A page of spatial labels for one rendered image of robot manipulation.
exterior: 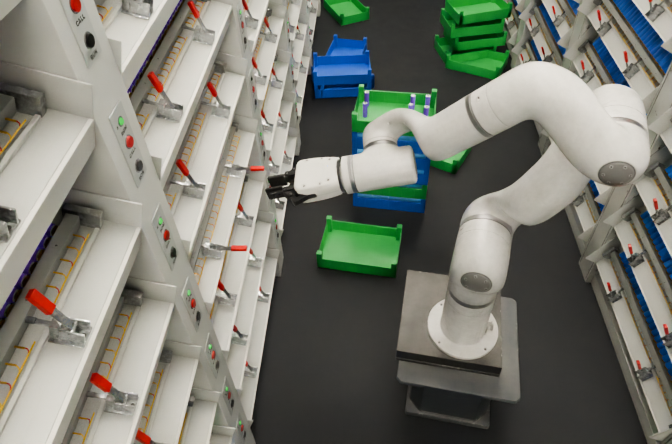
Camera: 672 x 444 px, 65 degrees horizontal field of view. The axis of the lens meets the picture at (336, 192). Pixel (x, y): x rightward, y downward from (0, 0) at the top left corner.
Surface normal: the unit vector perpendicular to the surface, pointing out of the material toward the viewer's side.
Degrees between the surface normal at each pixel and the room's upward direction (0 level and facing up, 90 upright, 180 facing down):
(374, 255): 0
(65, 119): 18
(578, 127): 64
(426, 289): 1
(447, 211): 0
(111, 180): 90
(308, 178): 11
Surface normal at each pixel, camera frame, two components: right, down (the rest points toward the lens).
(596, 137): -0.69, -0.04
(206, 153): 0.28, -0.67
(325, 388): -0.04, -0.71
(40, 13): -0.05, 0.70
